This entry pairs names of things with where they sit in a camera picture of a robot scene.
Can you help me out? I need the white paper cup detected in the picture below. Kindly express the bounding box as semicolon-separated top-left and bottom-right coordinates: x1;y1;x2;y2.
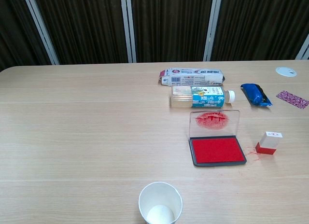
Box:
138;182;183;224

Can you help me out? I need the small white red stamp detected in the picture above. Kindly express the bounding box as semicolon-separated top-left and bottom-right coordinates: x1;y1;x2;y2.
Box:
255;131;283;155

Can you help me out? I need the white printed carton box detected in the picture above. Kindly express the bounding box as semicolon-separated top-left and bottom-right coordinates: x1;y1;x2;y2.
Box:
158;67;226;86

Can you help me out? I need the grey partition frame post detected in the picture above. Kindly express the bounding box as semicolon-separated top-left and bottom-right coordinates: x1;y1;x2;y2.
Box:
203;0;223;62
22;0;60;66
295;33;309;60
120;0;138;63

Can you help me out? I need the purple patterned card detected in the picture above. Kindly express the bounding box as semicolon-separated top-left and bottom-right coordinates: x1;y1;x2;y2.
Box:
276;90;309;110

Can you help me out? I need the red ink pad with lid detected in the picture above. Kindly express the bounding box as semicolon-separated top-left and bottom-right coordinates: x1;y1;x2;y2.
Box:
188;110;247;168

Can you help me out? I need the blue plastic snack wrapper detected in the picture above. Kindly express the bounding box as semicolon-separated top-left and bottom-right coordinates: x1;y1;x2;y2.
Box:
240;83;273;107

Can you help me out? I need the white table cable grommet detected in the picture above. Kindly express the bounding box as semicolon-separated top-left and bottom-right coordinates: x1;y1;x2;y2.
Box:
275;66;297;77

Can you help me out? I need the clear plastic bottle white cap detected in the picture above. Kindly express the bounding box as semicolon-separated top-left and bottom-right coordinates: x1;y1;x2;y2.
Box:
169;85;236;109

